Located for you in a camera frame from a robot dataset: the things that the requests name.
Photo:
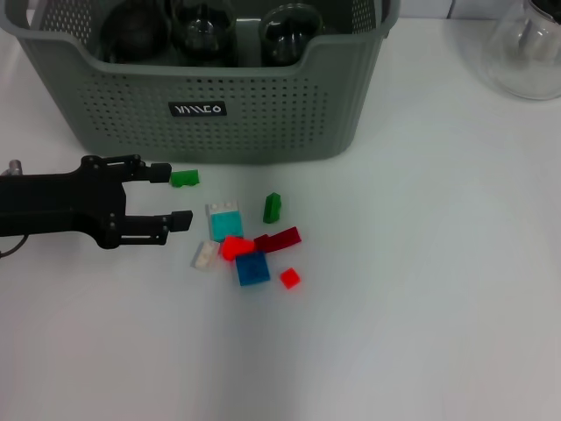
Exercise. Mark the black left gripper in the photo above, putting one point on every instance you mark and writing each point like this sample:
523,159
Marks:
66,201

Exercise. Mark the white long toy brick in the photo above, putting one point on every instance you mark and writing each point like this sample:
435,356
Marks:
205,255

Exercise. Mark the red sloped toy block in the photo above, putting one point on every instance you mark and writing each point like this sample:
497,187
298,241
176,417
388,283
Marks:
234,247

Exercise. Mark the blue square toy brick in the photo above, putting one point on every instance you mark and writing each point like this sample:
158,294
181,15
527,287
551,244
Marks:
253,268

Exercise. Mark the dark red brick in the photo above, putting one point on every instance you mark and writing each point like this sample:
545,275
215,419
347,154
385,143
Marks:
282,239

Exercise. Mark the small red toy block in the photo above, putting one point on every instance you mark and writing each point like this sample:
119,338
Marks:
290,278

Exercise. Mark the green flat toy block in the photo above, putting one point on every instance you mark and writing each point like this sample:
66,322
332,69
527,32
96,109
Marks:
185,178

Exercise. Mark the green sloped toy block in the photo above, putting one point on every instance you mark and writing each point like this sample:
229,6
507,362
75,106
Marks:
272,208

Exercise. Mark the grey-green perforated storage bin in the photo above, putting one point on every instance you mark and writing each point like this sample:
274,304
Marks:
263,109

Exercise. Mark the teal toy brick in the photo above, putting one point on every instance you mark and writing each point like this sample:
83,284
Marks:
225,226

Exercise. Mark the black round teapot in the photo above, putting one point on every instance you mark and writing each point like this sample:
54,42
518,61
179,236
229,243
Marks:
136,30

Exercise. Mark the clear glass carafe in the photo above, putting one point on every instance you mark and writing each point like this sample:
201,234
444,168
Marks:
513,61

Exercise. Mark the black carafe lid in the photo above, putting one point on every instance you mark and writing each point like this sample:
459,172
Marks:
548,9

